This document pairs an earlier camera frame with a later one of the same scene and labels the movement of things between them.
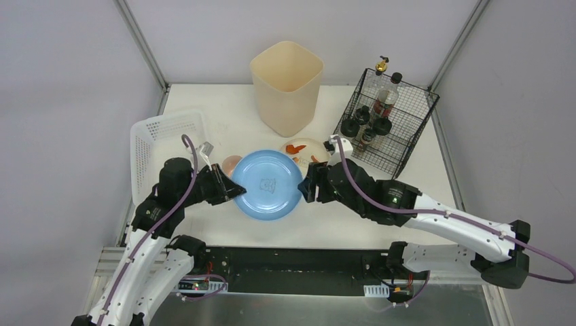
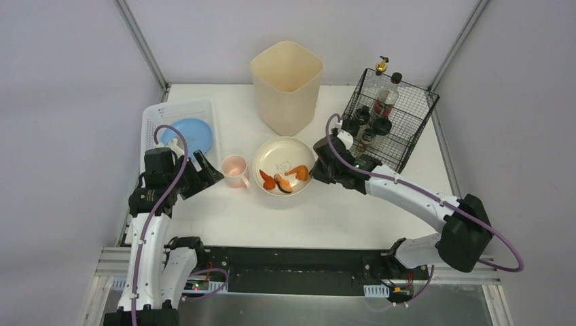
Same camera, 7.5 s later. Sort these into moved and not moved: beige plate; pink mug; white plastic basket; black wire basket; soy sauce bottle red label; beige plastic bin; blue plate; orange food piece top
Moved: blue plate; white plastic basket; orange food piece top; beige plate
Not moved: soy sauce bottle red label; black wire basket; pink mug; beige plastic bin
